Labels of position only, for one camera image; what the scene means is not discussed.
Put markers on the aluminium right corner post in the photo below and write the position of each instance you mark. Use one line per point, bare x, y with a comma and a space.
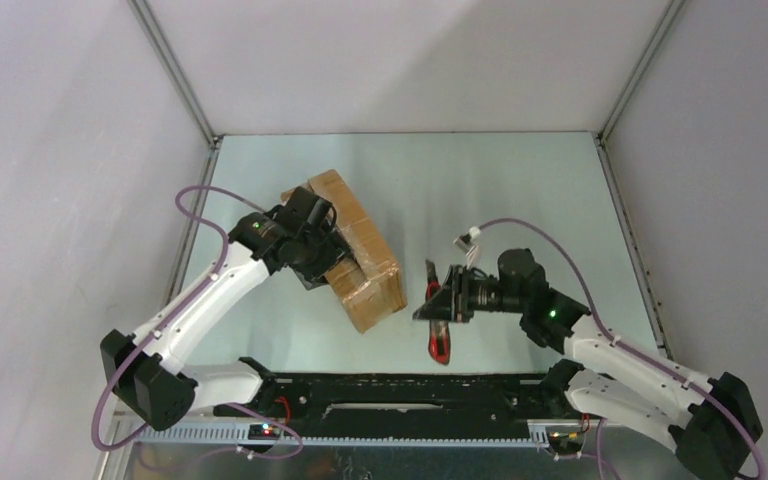
654, 43

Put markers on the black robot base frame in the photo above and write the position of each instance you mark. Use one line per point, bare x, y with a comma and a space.
391, 410

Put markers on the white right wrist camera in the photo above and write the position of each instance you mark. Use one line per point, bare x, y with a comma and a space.
467, 242

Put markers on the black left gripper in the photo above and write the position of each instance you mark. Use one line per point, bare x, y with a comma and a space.
335, 249

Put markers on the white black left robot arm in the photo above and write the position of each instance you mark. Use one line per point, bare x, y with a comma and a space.
149, 369

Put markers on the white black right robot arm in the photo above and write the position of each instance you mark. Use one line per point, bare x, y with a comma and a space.
709, 424

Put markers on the red black utility knife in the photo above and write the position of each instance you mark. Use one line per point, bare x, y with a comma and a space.
439, 340

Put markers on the aluminium left corner post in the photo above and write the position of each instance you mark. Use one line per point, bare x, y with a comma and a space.
165, 52

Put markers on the brown cardboard express box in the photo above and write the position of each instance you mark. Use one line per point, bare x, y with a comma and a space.
369, 285

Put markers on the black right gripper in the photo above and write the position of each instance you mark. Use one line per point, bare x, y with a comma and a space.
447, 303

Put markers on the aluminium corner post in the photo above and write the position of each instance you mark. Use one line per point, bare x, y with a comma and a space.
165, 52
654, 43

